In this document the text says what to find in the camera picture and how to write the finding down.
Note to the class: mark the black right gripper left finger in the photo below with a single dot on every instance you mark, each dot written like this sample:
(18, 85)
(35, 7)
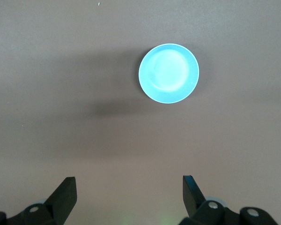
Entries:
(58, 206)

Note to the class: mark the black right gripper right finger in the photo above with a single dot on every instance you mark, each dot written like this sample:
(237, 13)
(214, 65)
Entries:
(196, 206)

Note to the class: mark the blue bowl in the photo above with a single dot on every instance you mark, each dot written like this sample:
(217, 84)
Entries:
(168, 73)

